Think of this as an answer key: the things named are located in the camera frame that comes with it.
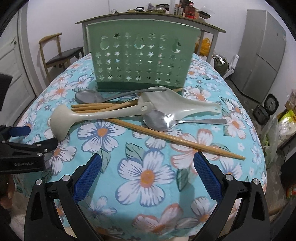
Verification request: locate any cream plastic ladle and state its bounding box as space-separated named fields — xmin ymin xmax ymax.
xmin=50 ymin=102 xmax=154 ymax=141

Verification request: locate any steel spoon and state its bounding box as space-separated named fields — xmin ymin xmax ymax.
xmin=142 ymin=110 xmax=227 ymax=132
xmin=75 ymin=88 xmax=166 ymax=104

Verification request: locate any long wooden chopstick front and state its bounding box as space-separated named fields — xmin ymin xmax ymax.
xmin=107 ymin=118 xmax=245 ymax=160

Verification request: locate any steel spoon front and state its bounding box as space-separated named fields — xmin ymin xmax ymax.
xmin=142 ymin=110 xmax=227 ymax=132

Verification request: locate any cream plastic rice paddle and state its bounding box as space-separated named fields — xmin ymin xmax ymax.
xmin=138 ymin=86 xmax=222 ymax=120

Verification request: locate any hand holding left gripper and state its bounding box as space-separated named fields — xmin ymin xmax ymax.
xmin=1 ymin=174 xmax=16 ymax=209

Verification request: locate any white panel door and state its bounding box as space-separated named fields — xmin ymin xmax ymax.
xmin=1 ymin=14 xmax=36 ymax=126

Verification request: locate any wooden chair dark seat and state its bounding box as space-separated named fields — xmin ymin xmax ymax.
xmin=39 ymin=32 xmax=84 ymax=82

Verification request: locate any floral turquoise tablecloth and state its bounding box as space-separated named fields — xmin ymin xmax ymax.
xmin=14 ymin=55 xmax=267 ymax=240

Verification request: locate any black rice cooker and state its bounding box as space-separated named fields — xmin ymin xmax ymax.
xmin=253 ymin=93 xmax=279 ymax=126

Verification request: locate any green yellow package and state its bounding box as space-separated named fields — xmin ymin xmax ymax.
xmin=278 ymin=109 xmax=296 ymax=143

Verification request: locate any green perforated utensil holder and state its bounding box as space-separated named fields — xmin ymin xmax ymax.
xmin=86 ymin=19 xmax=200 ymax=92

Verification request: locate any dark green bag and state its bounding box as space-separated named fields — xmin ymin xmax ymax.
xmin=212 ymin=54 xmax=229 ymax=77

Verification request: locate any yellow plastic bag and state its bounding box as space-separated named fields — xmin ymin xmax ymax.
xmin=194 ymin=38 xmax=211 ymax=56

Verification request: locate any grey refrigerator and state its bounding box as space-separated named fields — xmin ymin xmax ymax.
xmin=231 ymin=9 xmax=286 ymax=103

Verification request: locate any red box on table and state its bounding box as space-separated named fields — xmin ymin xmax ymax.
xmin=185 ymin=4 xmax=196 ymax=19

